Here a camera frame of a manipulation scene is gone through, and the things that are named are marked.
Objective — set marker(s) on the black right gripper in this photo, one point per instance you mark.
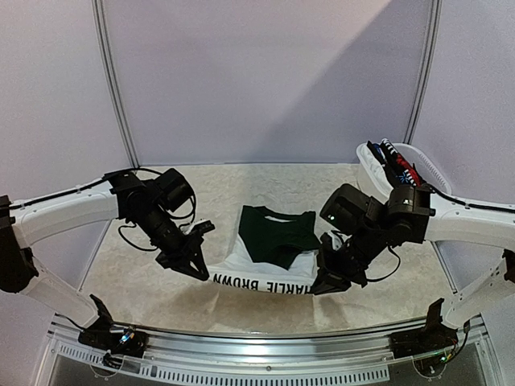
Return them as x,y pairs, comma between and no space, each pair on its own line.
335,270

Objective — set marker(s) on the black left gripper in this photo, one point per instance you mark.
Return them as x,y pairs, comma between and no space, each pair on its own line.
185,267

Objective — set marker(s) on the white and green t-shirt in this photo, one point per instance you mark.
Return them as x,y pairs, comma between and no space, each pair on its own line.
273,252

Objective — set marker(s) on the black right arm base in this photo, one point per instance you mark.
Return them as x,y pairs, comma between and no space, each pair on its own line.
443,327

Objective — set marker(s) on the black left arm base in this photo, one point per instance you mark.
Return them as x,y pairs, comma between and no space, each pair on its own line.
103,335

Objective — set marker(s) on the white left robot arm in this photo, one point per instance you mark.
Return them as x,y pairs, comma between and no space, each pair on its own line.
48,242

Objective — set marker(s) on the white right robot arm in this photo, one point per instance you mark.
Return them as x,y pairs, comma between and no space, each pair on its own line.
415,215

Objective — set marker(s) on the white plastic laundry basket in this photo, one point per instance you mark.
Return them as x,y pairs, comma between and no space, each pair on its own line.
371,178

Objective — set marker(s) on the dark patterned clothes pile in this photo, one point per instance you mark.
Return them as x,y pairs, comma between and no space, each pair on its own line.
396,168

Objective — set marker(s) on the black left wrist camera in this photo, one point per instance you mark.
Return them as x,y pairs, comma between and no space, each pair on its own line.
174,192

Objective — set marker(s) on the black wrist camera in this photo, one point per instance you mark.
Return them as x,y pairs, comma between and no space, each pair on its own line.
174,192
345,208

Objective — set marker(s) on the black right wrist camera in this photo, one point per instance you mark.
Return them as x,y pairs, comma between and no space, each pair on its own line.
345,208

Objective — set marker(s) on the aluminium front rail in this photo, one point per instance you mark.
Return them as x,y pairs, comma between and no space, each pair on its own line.
358,357

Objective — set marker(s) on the left aluminium frame post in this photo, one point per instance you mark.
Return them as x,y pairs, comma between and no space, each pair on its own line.
107,60

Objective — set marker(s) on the aluminium frame post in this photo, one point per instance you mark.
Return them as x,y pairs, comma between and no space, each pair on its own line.
428,54
107,60

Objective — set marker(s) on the right aluminium frame post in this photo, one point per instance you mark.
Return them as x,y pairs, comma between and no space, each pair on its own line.
428,54

